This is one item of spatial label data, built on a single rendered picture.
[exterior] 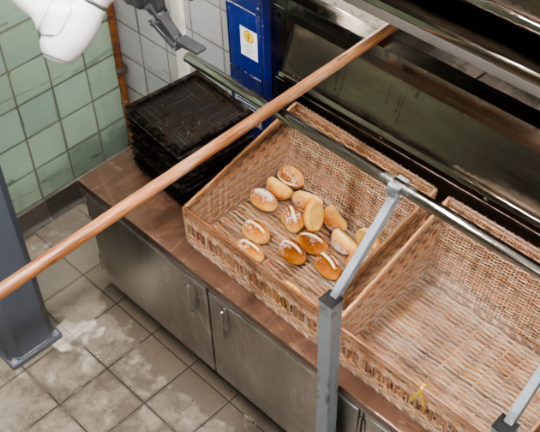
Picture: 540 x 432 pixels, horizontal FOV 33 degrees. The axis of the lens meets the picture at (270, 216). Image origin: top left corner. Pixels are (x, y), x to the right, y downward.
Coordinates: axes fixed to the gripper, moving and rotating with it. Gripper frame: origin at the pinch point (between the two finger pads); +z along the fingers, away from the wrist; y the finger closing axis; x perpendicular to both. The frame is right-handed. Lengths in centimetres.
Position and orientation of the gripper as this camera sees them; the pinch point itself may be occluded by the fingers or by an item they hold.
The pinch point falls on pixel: (195, 22)
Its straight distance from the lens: 199.5
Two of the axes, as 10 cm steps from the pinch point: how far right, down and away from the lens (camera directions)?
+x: -7.0, 5.2, -4.8
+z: 7.1, 4.9, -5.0
